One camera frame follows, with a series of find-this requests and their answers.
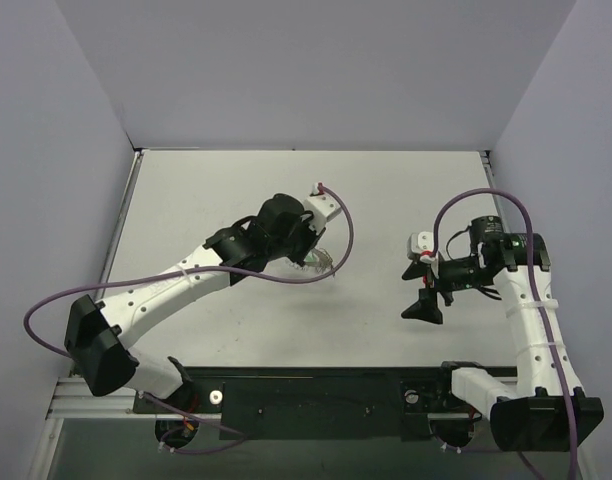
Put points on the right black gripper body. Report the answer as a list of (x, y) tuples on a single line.
[(433, 281)]

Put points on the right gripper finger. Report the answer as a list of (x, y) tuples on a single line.
[(425, 308), (415, 270)]

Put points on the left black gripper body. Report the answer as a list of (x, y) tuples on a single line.
[(303, 245)]

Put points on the metal keyring disc with rings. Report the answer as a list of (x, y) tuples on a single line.
[(318, 262)]

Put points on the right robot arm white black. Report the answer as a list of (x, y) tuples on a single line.
[(547, 410)]

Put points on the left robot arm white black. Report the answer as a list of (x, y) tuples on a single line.
[(101, 336)]

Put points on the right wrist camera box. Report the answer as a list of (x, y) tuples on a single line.
[(420, 245)]

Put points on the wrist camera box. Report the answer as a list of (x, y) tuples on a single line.
[(420, 245), (323, 206)]

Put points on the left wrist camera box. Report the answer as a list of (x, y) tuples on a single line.
[(323, 206)]

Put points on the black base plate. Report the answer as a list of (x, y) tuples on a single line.
[(330, 403)]

